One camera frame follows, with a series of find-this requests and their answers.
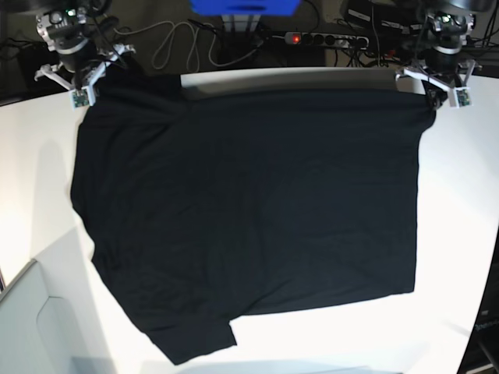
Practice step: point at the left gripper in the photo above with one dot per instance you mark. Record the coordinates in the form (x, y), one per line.
(440, 60)

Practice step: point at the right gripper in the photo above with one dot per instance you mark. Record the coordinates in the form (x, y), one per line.
(76, 56)

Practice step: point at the black T-shirt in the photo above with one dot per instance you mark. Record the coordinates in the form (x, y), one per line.
(202, 211)

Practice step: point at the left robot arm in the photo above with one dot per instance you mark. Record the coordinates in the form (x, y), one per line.
(449, 25)

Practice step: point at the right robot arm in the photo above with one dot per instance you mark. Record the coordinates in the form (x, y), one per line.
(69, 31)

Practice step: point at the blue plastic box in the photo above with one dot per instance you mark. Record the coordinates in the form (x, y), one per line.
(244, 7)

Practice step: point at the black power strip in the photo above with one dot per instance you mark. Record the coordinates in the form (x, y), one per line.
(338, 41)

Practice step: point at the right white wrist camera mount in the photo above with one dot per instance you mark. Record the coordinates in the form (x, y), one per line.
(87, 71)

